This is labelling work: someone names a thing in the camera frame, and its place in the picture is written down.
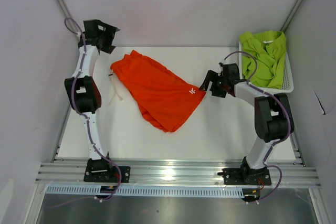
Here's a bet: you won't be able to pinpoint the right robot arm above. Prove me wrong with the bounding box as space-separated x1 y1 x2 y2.
199 63 294 185

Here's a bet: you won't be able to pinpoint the aluminium front rail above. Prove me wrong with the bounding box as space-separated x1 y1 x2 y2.
35 159 321 188

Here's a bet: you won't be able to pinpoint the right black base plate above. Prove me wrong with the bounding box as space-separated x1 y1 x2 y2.
217 167 271 186

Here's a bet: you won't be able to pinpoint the right aluminium corner post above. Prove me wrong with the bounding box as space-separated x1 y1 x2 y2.
279 0 322 33

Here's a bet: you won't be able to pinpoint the purple cable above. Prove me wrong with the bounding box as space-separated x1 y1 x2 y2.
223 51 293 205
48 17 123 209

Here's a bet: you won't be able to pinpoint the left aluminium corner post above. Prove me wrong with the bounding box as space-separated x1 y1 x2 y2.
54 0 80 49

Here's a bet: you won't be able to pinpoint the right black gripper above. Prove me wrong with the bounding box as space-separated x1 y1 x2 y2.
198 70 228 99

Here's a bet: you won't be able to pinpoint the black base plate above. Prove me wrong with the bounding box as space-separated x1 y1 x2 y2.
83 159 131 183
217 167 271 186

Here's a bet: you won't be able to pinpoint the green shorts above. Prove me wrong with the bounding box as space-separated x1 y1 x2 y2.
239 30 287 89

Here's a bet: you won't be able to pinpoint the aluminium corner post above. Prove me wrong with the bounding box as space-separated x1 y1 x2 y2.
54 0 80 49
279 0 322 33

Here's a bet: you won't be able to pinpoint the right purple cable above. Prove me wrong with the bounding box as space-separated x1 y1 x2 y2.
223 51 293 205

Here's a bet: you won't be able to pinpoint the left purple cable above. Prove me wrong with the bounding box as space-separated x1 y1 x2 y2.
48 17 123 209

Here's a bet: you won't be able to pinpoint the orange shorts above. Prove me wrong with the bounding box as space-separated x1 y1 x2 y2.
110 50 206 133

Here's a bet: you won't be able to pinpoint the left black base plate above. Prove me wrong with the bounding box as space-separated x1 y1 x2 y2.
83 159 131 183

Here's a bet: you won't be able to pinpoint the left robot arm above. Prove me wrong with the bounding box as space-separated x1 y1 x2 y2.
64 18 119 182

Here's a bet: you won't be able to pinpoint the white slotted cable duct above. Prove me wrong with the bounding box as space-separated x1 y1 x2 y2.
46 184 244 198

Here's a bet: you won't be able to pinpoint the white plastic basket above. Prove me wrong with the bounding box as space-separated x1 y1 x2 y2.
238 42 294 94

